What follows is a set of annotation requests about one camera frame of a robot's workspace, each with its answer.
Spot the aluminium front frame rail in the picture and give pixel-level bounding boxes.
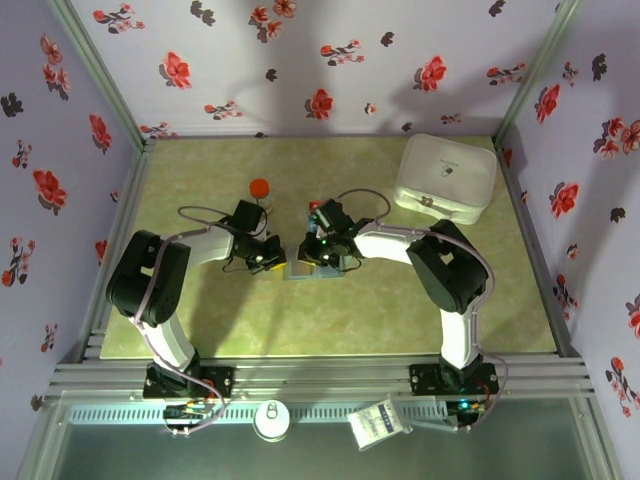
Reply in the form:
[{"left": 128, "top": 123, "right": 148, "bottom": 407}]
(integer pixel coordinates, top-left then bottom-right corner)
[{"left": 47, "top": 354, "right": 597, "bottom": 401}]

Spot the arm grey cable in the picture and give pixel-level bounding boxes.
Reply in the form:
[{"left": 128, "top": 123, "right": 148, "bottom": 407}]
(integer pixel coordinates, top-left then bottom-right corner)
[
  {"left": 132, "top": 204, "right": 236, "bottom": 436},
  {"left": 338, "top": 187, "right": 496, "bottom": 432}
]

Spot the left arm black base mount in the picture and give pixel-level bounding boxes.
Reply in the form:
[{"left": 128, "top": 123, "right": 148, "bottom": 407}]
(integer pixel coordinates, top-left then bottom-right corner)
[{"left": 143, "top": 364, "right": 235, "bottom": 400}]

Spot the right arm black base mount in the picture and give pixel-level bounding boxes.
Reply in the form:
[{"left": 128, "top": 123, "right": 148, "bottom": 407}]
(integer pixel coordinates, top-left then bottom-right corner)
[{"left": 409, "top": 362, "right": 500, "bottom": 397}]

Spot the red-capped orange pill bottle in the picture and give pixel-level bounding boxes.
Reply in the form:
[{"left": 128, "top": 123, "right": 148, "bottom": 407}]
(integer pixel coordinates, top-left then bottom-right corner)
[{"left": 249, "top": 178, "right": 274, "bottom": 209}]

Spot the white medicine box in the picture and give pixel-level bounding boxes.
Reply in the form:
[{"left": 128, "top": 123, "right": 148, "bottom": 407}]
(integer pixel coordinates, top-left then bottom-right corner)
[{"left": 393, "top": 133, "right": 498, "bottom": 226}]

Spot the aluminium side rail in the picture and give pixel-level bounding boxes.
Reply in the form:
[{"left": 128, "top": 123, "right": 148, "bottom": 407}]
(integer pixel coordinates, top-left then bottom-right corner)
[
  {"left": 494, "top": 139, "right": 584, "bottom": 359},
  {"left": 79, "top": 139, "right": 157, "bottom": 361}
]

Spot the silver tin can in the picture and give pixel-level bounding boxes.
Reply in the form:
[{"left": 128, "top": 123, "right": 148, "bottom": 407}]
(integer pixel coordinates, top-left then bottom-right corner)
[{"left": 253, "top": 399, "right": 292, "bottom": 443}]

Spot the white slotted cable duct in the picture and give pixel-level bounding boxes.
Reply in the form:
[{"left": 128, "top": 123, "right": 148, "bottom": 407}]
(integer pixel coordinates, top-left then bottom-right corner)
[{"left": 67, "top": 405, "right": 454, "bottom": 425}]

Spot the left arm grey cable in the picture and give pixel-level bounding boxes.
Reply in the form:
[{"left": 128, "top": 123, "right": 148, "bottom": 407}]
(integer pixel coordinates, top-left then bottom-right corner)
[{"left": 132, "top": 204, "right": 236, "bottom": 436}]

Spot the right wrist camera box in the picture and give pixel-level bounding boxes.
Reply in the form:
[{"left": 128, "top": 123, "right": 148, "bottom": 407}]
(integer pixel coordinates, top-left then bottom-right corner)
[{"left": 311, "top": 206, "right": 335, "bottom": 237}]

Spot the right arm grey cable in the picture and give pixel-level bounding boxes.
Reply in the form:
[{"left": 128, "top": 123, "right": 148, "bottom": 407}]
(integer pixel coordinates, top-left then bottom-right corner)
[{"left": 338, "top": 187, "right": 496, "bottom": 432}]

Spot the white label tag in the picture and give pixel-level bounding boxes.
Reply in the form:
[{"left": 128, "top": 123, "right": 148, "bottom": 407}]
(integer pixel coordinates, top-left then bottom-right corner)
[{"left": 347, "top": 397, "right": 407, "bottom": 452}]

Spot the aluminium frame post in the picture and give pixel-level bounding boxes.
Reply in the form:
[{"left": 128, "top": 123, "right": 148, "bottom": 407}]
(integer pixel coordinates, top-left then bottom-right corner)
[
  {"left": 47, "top": 0, "right": 154, "bottom": 151},
  {"left": 493, "top": 0, "right": 587, "bottom": 146}
]

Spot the grey-green card holder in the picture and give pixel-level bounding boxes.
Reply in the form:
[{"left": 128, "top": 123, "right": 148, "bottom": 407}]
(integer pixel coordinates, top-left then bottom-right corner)
[{"left": 283, "top": 246, "right": 350, "bottom": 282}]

